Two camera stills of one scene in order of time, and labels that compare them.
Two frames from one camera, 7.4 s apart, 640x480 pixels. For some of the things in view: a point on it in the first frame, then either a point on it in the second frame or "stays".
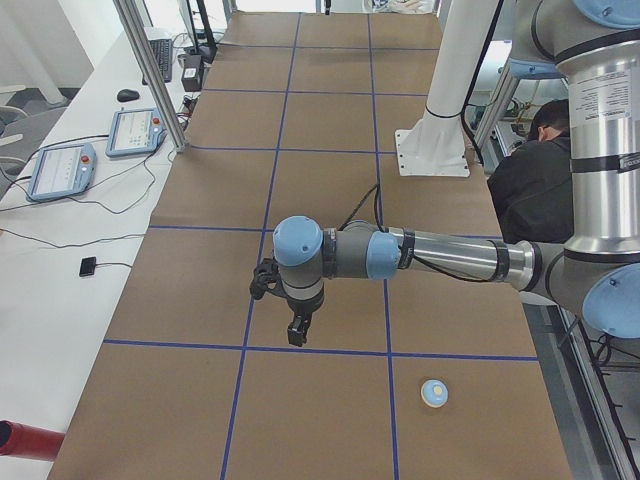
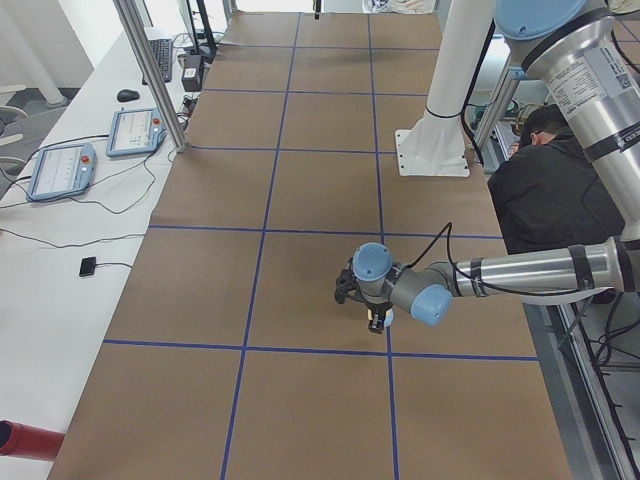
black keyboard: (162, 50) stays
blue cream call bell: (434, 393) → (389, 316)
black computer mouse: (125, 95) stays
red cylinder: (31, 442) stays
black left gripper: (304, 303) → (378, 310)
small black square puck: (87, 266) stays
